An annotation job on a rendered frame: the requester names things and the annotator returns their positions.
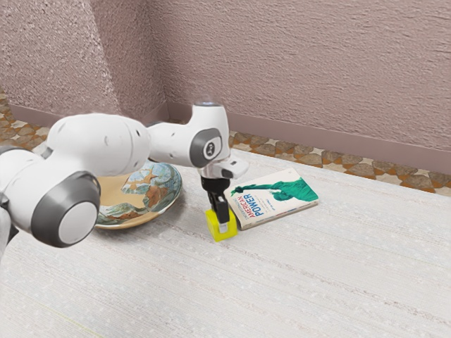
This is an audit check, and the white paperback book green figure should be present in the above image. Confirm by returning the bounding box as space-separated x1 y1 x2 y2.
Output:
223 168 320 232

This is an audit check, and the yellow block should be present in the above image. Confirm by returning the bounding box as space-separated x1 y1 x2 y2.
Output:
205 208 238 243

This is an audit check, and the painted ceramic bowl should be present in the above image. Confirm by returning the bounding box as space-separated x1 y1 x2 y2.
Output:
94 161 183 230

